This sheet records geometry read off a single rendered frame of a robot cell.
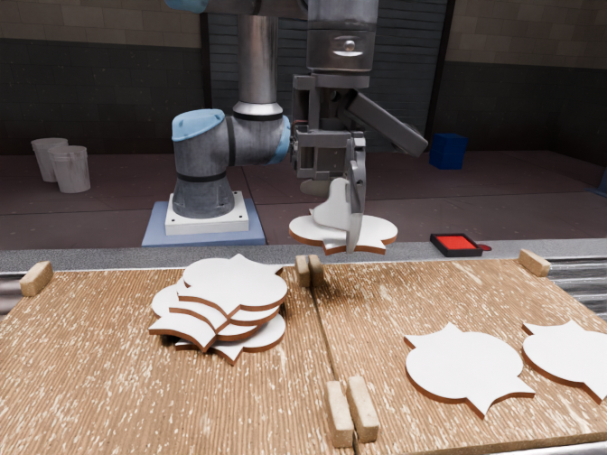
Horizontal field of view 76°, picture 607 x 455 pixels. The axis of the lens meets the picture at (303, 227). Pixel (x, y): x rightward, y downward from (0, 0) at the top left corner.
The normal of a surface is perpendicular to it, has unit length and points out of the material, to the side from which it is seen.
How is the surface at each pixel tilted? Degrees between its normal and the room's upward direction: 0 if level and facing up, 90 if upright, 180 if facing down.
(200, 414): 0
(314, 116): 90
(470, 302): 0
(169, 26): 90
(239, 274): 0
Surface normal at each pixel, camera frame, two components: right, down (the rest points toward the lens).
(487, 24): 0.23, 0.41
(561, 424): 0.05, -0.91
